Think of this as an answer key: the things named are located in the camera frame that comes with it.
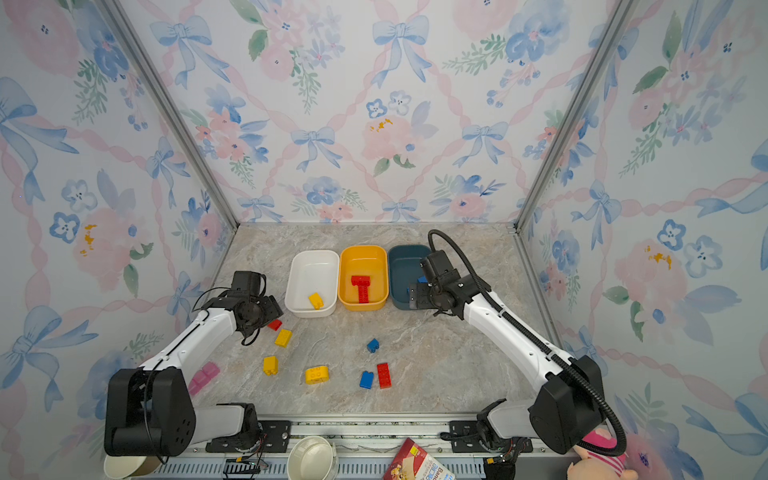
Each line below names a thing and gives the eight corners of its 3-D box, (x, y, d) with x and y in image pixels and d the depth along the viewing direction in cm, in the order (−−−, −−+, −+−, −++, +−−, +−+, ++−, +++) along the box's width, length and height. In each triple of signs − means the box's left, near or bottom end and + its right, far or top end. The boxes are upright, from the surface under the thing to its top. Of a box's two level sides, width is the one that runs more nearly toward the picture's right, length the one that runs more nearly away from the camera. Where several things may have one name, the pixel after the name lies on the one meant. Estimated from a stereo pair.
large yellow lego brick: (308, 385, 84) (305, 381, 81) (308, 373, 86) (305, 368, 83) (329, 381, 85) (327, 377, 82) (328, 369, 87) (326, 365, 84)
